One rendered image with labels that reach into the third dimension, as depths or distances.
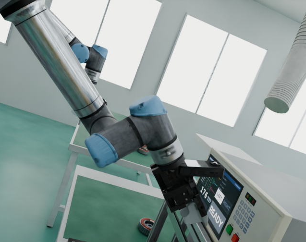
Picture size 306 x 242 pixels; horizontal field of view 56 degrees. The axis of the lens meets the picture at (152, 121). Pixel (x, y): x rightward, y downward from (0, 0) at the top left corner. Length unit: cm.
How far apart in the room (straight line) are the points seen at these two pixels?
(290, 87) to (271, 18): 420
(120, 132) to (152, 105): 9
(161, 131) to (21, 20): 36
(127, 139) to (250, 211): 36
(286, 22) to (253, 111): 177
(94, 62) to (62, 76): 64
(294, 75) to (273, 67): 414
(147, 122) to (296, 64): 161
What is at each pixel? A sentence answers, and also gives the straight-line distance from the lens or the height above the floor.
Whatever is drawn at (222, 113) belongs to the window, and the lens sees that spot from 588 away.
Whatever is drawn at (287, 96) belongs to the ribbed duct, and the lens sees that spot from 200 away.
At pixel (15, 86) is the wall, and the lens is 558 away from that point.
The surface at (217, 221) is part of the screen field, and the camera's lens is 90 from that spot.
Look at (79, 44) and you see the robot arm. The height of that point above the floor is 148.
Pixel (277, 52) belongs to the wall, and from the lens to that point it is 624.
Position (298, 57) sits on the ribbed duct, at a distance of 216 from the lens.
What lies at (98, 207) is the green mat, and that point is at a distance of 156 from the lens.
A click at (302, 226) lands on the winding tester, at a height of 130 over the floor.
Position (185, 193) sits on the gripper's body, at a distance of 71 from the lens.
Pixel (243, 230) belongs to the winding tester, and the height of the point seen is 121.
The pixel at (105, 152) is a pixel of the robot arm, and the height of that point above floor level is 130.
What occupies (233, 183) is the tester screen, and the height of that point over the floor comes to 128.
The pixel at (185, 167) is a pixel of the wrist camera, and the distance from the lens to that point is 69.
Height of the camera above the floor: 150
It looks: 10 degrees down
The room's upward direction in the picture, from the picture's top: 21 degrees clockwise
